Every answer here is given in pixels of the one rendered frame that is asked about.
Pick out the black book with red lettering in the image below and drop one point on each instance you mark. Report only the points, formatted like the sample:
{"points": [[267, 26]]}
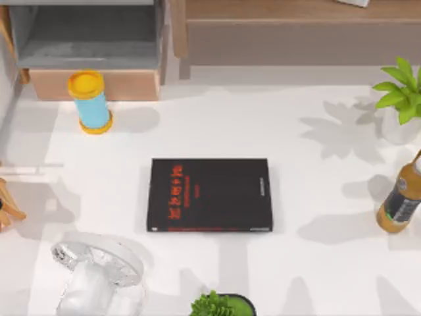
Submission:
{"points": [[210, 195]]}

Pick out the blue cup with yellow lid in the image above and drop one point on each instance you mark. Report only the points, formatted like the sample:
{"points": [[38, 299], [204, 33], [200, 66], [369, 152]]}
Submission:
{"points": [[91, 102]]}

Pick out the pale wooden drawer front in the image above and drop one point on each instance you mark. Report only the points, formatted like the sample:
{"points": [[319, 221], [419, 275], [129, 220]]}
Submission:
{"points": [[95, 84]]}

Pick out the green plant in black pot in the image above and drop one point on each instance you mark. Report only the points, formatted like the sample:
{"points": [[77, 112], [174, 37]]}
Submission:
{"points": [[223, 304]]}

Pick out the wooden open shelf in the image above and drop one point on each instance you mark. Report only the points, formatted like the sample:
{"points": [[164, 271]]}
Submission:
{"points": [[296, 33]]}

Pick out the white desk fan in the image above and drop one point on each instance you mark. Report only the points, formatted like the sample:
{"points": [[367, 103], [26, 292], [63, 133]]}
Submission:
{"points": [[98, 279]]}

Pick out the pulled-out drawer grey inside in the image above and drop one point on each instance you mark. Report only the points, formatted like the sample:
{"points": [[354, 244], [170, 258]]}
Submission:
{"points": [[89, 33]]}

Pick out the amber bottle with dark label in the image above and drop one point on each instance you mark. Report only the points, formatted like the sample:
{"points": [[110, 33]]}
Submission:
{"points": [[399, 200]]}

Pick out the green plant in white pot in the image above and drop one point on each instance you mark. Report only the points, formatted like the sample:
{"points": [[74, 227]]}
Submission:
{"points": [[403, 98]]}

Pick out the wooden object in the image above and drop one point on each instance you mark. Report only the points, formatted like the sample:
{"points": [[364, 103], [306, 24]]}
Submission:
{"points": [[8, 207]]}

